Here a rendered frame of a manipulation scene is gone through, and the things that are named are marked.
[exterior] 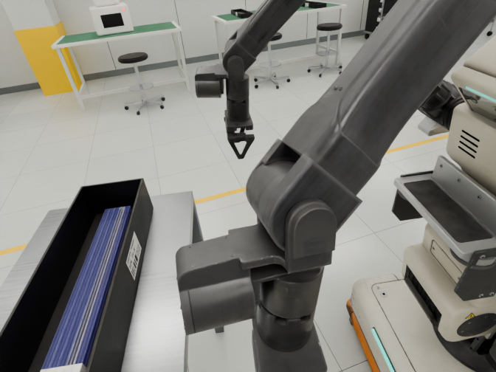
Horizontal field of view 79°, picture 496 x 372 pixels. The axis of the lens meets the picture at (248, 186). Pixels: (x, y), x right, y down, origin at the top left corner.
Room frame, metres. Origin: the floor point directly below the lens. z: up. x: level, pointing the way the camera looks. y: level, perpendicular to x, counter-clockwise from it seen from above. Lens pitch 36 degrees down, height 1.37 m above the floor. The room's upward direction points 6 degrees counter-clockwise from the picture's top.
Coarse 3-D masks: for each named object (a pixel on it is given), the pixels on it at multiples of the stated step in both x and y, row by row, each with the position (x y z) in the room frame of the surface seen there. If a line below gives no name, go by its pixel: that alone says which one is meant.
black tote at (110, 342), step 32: (96, 192) 0.70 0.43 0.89; (128, 192) 0.71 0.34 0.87; (64, 224) 0.56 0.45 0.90; (96, 224) 0.65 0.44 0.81; (128, 224) 0.53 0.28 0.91; (64, 256) 0.50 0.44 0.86; (128, 256) 0.46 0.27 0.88; (32, 288) 0.38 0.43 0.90; (64, 288) 0.45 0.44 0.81; (128, 288) 0.40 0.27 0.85; (32, 320) 0.34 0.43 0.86; (128, 320) 0.35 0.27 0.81; (0, 352) 0.26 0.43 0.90; (32, 352) 0.30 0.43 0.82; (96, 352) 0.24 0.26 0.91
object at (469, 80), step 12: (480, 48) 0.57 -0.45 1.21; (492, 48) 0.54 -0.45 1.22; (468, 60) 0.56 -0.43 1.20; (480, 60) 0.54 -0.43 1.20; (492, 60) 0.52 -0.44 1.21; (456, 72) 0.56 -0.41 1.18; (468, 72) 0.54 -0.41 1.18; (480, 72) 0.52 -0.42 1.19; (492, 72) 0.50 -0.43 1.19; (456, 84) 0.57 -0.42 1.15; (468, 84) 0.52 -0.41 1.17; (480, 84) 0.49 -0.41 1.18; (492, 84) 0.48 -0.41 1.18; (468, 96) 0.55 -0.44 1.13; (480, 96) 0.51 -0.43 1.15; (492, 96) 0.47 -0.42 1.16; (480, 108) 0.53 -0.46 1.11; (492, 108) 0.49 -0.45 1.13; (492, 120) 0.52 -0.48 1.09
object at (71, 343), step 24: (120, 216) 0.64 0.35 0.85; (96, 240) 0.56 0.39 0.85; (120, 240) 0.55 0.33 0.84; (96, 264) 0.48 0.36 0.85; (96, 288) 0.41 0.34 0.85; (72, 312) 0.36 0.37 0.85; (96, 312) 0.35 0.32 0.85; (72, 336) 0.31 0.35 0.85; (48, 360) 0.27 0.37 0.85; (72, 360) 0.26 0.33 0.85
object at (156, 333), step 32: (192, 192) 0.78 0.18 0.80; (160, 224) 0.64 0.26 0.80; (192, 224) 0.65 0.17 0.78; (32, 256) 0.57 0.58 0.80; (160, 256) 0.52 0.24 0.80; (0, 288) 0.47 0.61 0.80; (160, 288) 0.43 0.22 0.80; (0, 320) 0.39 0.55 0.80; (160, 320) 0.35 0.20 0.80; (128, 352) 0.29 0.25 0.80; (160, 352) 0.29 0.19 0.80
